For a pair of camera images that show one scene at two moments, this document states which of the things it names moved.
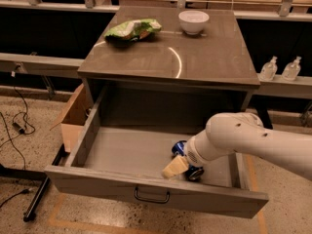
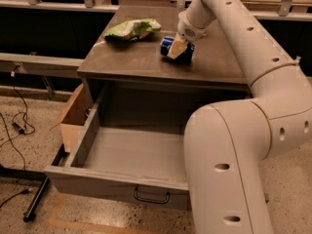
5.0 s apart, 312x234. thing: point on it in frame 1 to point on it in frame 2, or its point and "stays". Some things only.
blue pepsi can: [193, 172] to [185, 57]
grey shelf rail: [41, 64] stays
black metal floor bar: [41, 176] stays
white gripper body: [192, 154] to [188, 29]
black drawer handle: [152, 200] stays
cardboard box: [72, 119] stays
